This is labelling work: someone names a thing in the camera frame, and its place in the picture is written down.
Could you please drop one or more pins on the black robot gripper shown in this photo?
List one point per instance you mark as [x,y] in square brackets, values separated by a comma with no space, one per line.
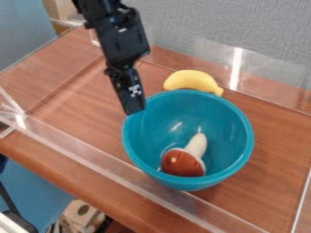
[125,45]

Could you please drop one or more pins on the yellow toy banana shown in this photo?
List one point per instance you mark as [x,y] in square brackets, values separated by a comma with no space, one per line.
[194,80]

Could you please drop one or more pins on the blue plastic bowl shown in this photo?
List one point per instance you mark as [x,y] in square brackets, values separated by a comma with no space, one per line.
[177,115]

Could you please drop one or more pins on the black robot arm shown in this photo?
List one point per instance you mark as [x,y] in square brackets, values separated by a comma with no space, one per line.
[95,10]

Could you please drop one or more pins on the wooden shelf in background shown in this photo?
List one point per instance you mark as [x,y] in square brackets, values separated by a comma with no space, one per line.
[63,15]

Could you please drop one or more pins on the red and white toy mushroom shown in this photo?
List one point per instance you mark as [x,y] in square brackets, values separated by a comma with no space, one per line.
[183,162]

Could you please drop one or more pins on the clear acrylic table barrier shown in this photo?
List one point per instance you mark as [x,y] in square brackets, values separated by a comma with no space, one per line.
[59,104]

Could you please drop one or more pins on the wooden block with hole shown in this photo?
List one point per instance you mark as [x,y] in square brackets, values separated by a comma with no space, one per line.
[80,218]

